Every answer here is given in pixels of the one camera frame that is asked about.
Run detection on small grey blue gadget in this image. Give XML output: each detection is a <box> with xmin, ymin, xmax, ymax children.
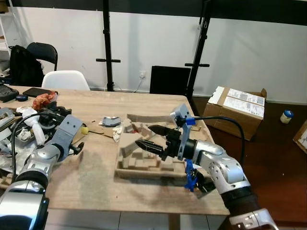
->
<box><xmin>102</xmin><ymin>116</ymin><xmax>121</xmax><ymax>127</ymax></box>

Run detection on black backpack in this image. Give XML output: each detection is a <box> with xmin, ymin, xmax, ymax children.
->
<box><xmin>9</xmin><ymin>46</ymin><xmax>45</xmax><ymax>88</ymax></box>

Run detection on black phone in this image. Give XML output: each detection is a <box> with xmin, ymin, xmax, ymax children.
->
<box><xmin>23</xmin><ymin>87</ymin><xmax>52</xmax><ymax>98</ymax></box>

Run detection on blue and black clamp gadget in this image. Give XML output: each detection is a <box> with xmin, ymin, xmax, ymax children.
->
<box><xmin>184</xmin><ymin>160</ymin><xmax>216</xmax><ymax>193</ymax></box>

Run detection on white shelf unit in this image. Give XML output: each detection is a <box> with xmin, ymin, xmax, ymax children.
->
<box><xmin>0</xmin><ymin>12</ymin><xmax>22</xmax><ymax>77</ymax></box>

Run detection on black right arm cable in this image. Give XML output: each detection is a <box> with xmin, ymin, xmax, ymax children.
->
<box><xmin>189</xmin><ymin>115</ymin><xmax>246</xmax><ymax>166</ymax></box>

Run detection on small white-labelled cardboard box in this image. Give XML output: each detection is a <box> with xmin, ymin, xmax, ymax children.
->
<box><xmin>203</xmin><ymin>86</ymin><xmax>267</xmax><ymax>141</ymax></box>

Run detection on black plastic gadget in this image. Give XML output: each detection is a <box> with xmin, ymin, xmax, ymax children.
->
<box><xmin>38</xmin><ymin>109</ymin><xmax>72</xmax><ymax>130</ymax></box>

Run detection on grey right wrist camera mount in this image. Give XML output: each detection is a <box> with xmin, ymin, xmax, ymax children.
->
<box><xmin>170</xmin><ymin>103</ymin><xmax>196</xmax><ymax>161</ymax></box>

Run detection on black remote controller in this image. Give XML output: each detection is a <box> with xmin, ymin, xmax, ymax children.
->
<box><xmin>0</xmin><ymin>85</ymin><xmax>20</xmax><ymax>103</ymax></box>

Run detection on black flat panel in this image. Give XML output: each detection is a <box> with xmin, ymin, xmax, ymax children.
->
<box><xmin>150</xmin><ymin>66</ymin><xmax>191</xmax><ymax>95</ymax></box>

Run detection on moulded pulp cardboard tray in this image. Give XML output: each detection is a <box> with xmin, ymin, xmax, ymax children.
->
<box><xmin>115</xmin><ymin>114</ymin><xmax>212</xmax><ymax>181</ymax></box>

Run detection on white plastic bottle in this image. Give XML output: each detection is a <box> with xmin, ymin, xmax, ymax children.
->
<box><xmin>19</xmin><ymin>114</ymin><xmax>48</xmax><ymax>145</ymax></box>

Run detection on black pole with crossbar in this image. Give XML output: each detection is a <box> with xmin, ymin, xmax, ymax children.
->
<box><xmin>95</xmin><ymin>0</ymin><xmax>121</xmax><ymax>92</ymax></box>
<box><xmin>185</xmin><ymin>0</ymin><xmax>213</xmax><ymax>99</ymax></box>

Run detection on small white jar blue lid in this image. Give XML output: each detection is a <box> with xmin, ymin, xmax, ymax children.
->
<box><xmin>281</xmin><ymin>110</ymin><xmax>294</xmax><ymax>124</ymax></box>

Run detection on white plastic chair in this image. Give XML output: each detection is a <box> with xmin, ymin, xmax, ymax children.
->
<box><xmin>42</xmin><ymin>70</ymin><xmax>91</xmax><ymax>92</ymax></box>

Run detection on flat brown cardboard piece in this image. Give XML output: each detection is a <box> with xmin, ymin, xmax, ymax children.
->
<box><xmin>86</xmin><ymin>122</ymin><xmax>120</xmax><ymax>138</ymax></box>

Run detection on crumpled orange-red wrapper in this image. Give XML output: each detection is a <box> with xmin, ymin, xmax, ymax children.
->
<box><xmin>32</xmin><ymin>91</ymin><xmax>59</xmax><ymax>111</ymax></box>

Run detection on light wooden table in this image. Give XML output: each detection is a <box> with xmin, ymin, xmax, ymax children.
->
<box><xmin>0</xmin><ymin>86</ymin><xmax>230</xmax><ymax>216</ymax></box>

